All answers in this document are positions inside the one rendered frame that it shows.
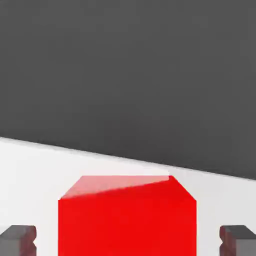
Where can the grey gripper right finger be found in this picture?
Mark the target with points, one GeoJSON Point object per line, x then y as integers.
{"type": "Point", "coordinates": [238, 240]}

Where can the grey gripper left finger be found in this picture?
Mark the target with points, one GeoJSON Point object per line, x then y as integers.
{"type": "Point", "coordinates": [18, 240]}

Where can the small red cube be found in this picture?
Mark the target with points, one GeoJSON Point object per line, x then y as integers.
{"type": "Point", "coordinates": [127, 220]}

